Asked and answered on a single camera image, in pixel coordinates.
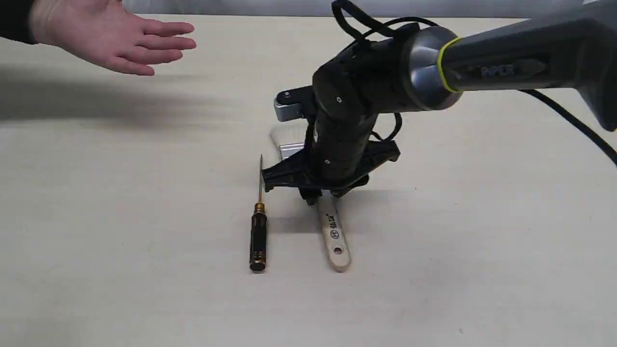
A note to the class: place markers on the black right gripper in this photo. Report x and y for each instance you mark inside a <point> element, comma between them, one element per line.
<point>337,156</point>

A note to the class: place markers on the black gold screwdriver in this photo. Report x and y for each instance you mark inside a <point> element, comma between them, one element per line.
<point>259,229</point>

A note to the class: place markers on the black sleeved forearm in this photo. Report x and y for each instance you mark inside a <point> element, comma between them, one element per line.
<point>14,20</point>

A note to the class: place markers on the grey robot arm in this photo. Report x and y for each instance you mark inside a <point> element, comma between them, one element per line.
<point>355,102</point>

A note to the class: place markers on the person's open hand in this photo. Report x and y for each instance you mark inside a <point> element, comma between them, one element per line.
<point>107,35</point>

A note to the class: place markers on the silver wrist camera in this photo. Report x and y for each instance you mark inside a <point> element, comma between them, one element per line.
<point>298,103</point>

